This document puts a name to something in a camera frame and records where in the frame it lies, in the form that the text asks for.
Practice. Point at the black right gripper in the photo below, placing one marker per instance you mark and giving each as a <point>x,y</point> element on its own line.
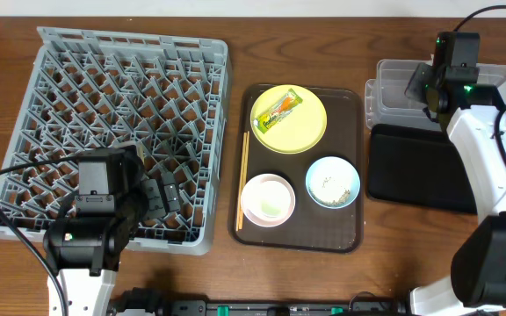
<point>418,83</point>

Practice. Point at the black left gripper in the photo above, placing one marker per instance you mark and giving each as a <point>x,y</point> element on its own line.
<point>155,198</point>

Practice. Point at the light blue bowl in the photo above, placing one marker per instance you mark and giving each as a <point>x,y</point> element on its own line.
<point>333,182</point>

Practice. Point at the green orange snack wrapper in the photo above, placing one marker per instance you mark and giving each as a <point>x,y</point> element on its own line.
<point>278,111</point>

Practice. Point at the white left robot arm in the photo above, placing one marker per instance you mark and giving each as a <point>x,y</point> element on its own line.
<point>97,221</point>

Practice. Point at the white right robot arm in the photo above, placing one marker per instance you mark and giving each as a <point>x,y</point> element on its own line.
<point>473,116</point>

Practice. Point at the clear plastic bin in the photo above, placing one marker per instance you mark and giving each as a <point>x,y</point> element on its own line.
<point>386,103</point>

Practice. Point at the black rectangular tray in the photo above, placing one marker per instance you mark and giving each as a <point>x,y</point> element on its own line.
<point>417,167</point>

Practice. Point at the grey dish rack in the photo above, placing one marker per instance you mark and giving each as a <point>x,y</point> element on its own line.
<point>92,89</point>

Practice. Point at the pink bowl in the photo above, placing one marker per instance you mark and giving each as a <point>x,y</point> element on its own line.
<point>268,200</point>

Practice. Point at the yellow round plate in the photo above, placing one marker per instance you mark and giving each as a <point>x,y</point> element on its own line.
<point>302,129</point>

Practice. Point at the brown serving tray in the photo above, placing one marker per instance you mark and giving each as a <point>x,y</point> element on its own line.
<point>311,226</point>

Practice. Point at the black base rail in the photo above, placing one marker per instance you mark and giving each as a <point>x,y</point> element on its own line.
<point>139,301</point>

